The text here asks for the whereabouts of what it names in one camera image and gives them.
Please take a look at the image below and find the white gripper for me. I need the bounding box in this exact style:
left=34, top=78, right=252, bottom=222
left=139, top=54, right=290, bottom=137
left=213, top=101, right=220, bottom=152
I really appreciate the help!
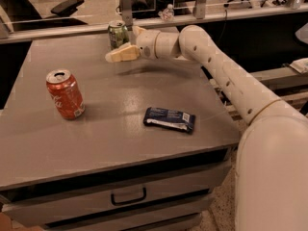
left=105, top=26, right=160, bottom=63

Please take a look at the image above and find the green soda can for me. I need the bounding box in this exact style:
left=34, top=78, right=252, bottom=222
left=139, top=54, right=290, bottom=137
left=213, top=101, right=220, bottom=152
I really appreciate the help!
left=108, top=20, right=129, bottom=49

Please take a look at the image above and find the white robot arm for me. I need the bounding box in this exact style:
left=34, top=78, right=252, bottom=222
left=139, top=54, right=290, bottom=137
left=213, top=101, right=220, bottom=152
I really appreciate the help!
left=106, top=25, right=308, bottom=231

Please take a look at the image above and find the red coke can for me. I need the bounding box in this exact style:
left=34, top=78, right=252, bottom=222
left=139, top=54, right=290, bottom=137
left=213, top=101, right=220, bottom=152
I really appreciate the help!
left=46, top=69, right=85, bottom=119

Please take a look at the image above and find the clear plastic water bottle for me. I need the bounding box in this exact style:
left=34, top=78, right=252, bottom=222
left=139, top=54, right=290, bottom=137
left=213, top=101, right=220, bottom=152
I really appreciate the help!
left=158, top=4, right=174, bottom=21

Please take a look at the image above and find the dark blue snack packet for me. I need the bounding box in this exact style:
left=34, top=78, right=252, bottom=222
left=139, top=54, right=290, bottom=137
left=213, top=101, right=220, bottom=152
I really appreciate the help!
left=143, top=107, right=195, bottom=133

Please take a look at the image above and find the black office chair left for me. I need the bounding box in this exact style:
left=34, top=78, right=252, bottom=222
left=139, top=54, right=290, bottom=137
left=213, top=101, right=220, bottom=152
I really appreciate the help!
left=0, top=0, right=86, bottom=32

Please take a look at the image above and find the grey drawer cabinet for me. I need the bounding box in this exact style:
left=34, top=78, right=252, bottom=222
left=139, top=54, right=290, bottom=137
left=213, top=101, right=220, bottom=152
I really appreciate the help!
left=0, top=147, right=233, bottom=231

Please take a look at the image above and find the black drawer handle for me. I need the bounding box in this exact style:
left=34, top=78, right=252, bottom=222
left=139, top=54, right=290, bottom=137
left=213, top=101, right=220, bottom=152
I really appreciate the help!
left=111, top=187, right=147, bottom=206

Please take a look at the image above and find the grey metal rail shelf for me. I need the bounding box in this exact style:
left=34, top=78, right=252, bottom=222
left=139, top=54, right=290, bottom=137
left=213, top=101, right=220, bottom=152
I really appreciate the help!
left=252, top=58, right=308, bottom=90

